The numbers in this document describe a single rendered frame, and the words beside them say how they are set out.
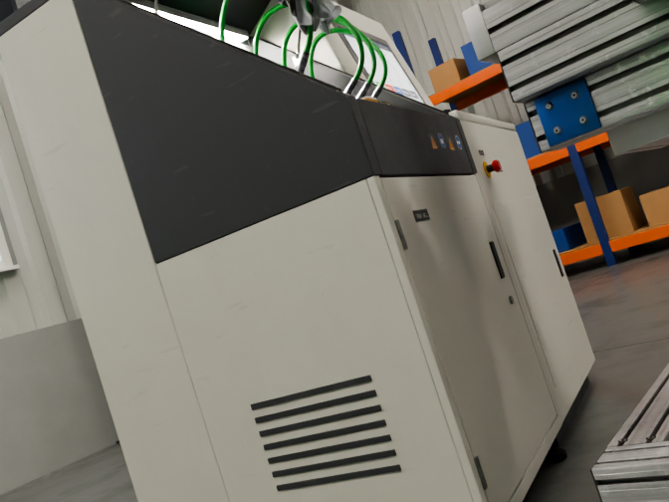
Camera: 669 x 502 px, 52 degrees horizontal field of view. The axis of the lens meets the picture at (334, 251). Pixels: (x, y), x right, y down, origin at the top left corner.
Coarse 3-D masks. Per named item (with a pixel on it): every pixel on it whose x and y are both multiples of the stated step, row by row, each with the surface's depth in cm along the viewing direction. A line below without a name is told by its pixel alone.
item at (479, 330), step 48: (384, 192) 131; (432, 192) 153; (480, 192) 186; (432, 240) 144; (480, 240) 173; (432, 288) 136; (480, 288) 161; (432, 336) 130; (480, 336) 151; (528, 336) 183; (480, 384) 142; (528, 384) 170; (480, 432) 134; (528, 432) 159
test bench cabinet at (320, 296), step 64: (192, 256) 151; (256, 256) 143; (320, 256) 136; (384, 256) 129; (192, 320) 152; (256, 320) 144; (320, 320) 137; (384, 320) 131; (256, 384) 146; (320, 384) 139; (384, 384) 132; (448, 384) 128; (256, 448) 148; (320, 448) 140; (384, 448) 134; (448, 448) 127
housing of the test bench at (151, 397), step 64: (64, 0) 160; (64, 64) 162; (64, 128) 165; (64, 192) 167; (128, 192) 157; (64, 256) 169; (128, 256) 159; (128, 320) 161; (128, 384) 164; (192, 384) 155; (128, 448) 166; (192, 448) 156
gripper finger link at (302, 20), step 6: (300, 0) 149; (300, 6) 150; (306, 6) 149; (300, 12) 151; (306, 12) 150; (294, 18) 153; (300, 18) 152; (306, 18) 151; (312, 18) 149; (300, 24) 153; (306, 24) 152; (312, 24) 150; (306, 30) 155
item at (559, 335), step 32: (320, 32) 208; (384, 32) 269; (352, 64) 215; (480, 128) 207; (480, 160) 196; (512, 160) 231; (512, 192) 217; (512, 224) 204; (544, 224) 242; (512, 256) 193; (544, 256) 227; (544, 288) 214; (544, 320) 202; (576, 320) 240; (544, 352) 191; (576, 352) 225; (576, 384) 213
